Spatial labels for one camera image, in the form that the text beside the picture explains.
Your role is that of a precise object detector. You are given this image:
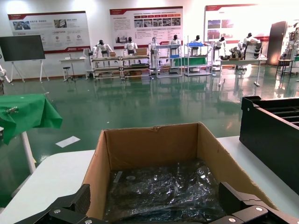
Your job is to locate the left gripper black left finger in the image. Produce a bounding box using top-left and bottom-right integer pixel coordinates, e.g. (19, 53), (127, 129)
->
(21, 183), (103, 224)

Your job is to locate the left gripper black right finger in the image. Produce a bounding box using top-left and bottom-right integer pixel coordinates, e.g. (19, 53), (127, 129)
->
(210, 181), (299, 224)

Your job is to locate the translucent grey antistatic bag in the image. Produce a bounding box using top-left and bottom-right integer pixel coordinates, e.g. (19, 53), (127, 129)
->
(106, 158), (227, 222)

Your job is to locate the black slotted plastic container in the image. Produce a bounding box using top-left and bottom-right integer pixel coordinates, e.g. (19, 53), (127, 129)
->
(239, 95), (299, 203)

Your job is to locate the brown cardboard box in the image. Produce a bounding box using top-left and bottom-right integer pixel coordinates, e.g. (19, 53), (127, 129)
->
(83, 122), (278, 224)

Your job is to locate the white paper sheet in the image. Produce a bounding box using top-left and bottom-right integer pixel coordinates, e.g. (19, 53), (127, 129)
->
(55, 136), (81, 148)

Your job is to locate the white tubular table leg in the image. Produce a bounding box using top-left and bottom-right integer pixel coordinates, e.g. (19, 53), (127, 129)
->
(11, 131), (37, 199)

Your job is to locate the green table cloth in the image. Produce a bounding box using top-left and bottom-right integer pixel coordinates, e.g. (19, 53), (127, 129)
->
(0, 93), (64, 146)

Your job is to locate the black round stool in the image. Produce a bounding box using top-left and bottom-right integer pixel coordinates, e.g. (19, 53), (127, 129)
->
(62, 66), (77, 82)

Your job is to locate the white display stand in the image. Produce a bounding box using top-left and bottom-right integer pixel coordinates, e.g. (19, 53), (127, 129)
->
(9, 59), (50, 84)

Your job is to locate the white tall shelf rack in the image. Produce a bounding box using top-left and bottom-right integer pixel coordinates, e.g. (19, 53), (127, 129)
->
(183, 36), (214, 77)
(155, 43), (183, 79)

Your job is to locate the white long work table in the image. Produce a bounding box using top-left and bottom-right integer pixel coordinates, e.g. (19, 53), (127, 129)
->
(215, 57), (269, 88)

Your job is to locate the white narrow desk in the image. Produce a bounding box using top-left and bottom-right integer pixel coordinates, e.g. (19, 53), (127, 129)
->
(59, 57), (87, 82)

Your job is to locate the white low shelf rack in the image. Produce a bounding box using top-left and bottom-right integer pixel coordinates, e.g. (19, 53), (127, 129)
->
(90, 56), (122, 80)
(121, 55), (150, 79)

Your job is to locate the dark small side table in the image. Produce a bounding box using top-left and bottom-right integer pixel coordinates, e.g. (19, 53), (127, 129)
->
(275, 59), (295, 78)

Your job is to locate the white black humanoid robot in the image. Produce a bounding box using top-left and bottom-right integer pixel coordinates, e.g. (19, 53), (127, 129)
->
(168, 35), (182, 70)
(191, 35), (203, 56)
(123, 37), (139, 56)
(212, 36), (228, 70)
(148, 37), (162, 73)
(230, 32), (263, 70)
(92, 39), (114, 59)

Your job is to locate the black display screen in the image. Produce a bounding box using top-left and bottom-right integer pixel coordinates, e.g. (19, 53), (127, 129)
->
(0, 35), (46, 63)

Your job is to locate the dark tall cabinet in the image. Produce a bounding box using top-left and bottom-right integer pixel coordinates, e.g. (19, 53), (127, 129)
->
(266, 21), (288, 66)

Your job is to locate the white red info poster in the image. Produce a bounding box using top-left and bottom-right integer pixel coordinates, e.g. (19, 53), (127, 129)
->
(109, 6), (184, 50)
(7, 10), (91, 54)
(203, 3), (276, 44)

